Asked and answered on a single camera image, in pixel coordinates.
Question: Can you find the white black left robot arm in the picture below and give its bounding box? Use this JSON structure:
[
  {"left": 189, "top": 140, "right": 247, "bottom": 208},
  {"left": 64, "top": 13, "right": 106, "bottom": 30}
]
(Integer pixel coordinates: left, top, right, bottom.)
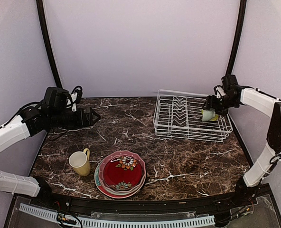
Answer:
[{"left": 0, "top": 85, "right": 101, "bottom": 207}]

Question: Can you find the small red flower plate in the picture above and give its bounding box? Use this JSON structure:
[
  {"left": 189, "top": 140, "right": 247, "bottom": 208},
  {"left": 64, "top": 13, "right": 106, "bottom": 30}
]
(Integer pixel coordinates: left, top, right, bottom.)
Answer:
[{"left": 103, "top": 156, "right": 143, "bottom": 191}]

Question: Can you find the pale yellow mug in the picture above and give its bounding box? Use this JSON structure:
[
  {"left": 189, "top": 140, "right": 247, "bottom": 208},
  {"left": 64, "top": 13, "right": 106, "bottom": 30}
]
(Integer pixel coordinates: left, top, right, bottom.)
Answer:
[{"left": 69, "top": 148, "right": 91, "bottom": 177}]

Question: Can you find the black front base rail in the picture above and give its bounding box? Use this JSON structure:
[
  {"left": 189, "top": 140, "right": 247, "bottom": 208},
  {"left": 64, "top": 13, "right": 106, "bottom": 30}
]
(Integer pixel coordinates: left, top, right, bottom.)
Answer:
[{"left": 9, "top": 179, "right": 272, "bottom": 216}]

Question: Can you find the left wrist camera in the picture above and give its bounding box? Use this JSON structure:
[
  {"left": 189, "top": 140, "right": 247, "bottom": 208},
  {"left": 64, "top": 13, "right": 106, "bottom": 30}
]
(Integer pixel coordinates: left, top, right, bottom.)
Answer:
[{"left": 66, "top": 85, "right": 83, "bottom": 112}]

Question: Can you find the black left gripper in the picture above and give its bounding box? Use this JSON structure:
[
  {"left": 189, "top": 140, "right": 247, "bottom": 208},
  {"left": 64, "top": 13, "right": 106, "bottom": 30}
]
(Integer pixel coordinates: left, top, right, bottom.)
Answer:
[{"left": 49, "top": 106, "right": 101, "bottom": 130}]

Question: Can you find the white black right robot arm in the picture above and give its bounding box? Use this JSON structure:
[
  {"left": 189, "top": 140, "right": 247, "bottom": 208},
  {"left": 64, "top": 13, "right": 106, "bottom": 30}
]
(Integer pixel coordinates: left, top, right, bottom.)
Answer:
[{"left": 202, "top": 75, "right": 281, "bottom": 206}]

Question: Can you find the right black frame post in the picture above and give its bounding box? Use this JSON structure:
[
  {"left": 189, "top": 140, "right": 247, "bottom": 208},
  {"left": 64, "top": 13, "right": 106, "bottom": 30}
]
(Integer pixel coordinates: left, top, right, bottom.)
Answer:
[{"left": 225, "top": 0, "right": 247, "bottom": 75}]

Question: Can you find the white wire dish rack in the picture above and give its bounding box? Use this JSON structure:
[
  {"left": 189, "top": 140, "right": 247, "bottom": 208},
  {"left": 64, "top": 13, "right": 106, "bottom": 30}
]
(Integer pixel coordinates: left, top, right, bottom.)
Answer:
[{"left": 153, "top": 89, "right": 233, "bottom": 142}]

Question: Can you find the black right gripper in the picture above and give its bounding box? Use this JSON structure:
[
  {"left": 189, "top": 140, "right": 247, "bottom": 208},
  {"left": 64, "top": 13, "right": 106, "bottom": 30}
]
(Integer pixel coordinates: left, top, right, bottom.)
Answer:
[{"left": 203, "top": 94, "right": 238, "bottom": 115}]

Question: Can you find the pale green glass cup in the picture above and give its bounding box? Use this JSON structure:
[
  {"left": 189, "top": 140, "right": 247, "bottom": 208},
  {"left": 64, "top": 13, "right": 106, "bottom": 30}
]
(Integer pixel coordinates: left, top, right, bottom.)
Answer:
[{"left": 201, "top": 109, "right": 216, "bottom": 123}]

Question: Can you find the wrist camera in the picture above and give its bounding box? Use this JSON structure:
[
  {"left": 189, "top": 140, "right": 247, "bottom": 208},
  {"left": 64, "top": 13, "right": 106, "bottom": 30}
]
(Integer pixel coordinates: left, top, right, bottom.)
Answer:
[
  {"left": 214, "top": 85, "right": 226, "bottom": 99},
  {"left": 66, "top": 85, "right": 83, "bottom": 112}
]

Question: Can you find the lime green cup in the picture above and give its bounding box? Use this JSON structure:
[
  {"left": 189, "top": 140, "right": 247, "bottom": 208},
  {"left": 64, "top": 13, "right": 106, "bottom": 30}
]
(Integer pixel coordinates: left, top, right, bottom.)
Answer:
[{"left": 201, "top": 109, "right": 220, "bottom": 122}]

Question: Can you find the pink dotted bowl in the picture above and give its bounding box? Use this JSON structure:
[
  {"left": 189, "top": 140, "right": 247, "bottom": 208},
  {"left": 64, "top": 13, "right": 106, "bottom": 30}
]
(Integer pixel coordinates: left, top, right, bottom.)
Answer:
[{"left": 99, "top": 151, "right": 147, "bottom": 192}]

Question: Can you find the white slotted cable duct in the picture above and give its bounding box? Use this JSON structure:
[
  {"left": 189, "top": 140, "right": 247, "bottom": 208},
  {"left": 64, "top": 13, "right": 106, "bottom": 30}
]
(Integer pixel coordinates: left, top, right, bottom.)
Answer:
[{"left": 19, "top": 203, "right": 215, "bottom": 228}]

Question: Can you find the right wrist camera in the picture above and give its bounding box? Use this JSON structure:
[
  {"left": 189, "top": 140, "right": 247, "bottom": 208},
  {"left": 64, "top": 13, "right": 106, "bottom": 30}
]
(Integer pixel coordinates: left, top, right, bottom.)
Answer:
[{"left": 214, "top": 85, "right": 226, "bottom": 99}]

